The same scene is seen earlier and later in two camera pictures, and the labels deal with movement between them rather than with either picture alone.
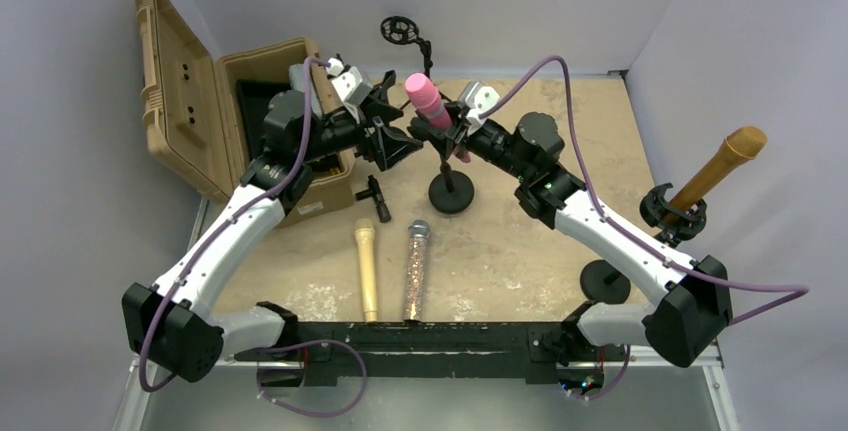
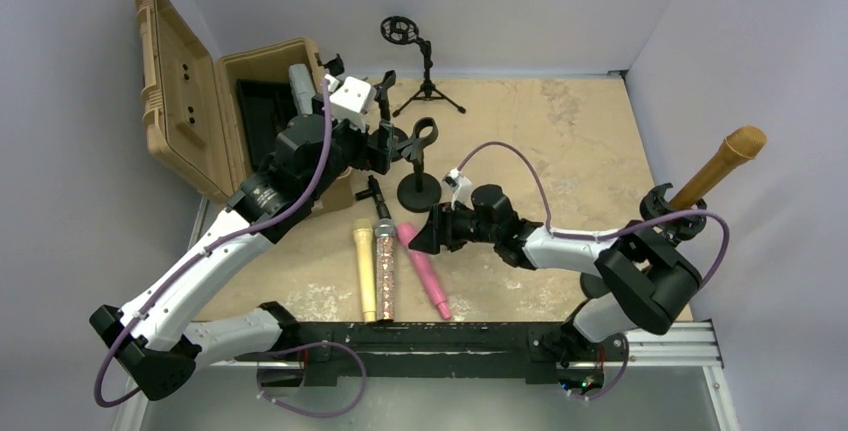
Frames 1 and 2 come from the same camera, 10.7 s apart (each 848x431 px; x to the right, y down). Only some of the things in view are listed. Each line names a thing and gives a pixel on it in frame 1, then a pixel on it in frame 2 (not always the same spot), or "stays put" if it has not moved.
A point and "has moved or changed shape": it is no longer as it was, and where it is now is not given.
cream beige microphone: (365, 238) stays put
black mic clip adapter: (375, 193) stays put
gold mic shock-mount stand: (605, 283) stays put
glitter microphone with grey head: (419, 231) -> (385, 230)
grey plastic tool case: (296, 83) stays put
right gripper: (459, 111) -> (440, 230)
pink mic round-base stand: (451, 191) has moved or changed shape
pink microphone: (432, 108) -> (406, 234)
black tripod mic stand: (402, 30) stays put
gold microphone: (738, 148) stays put
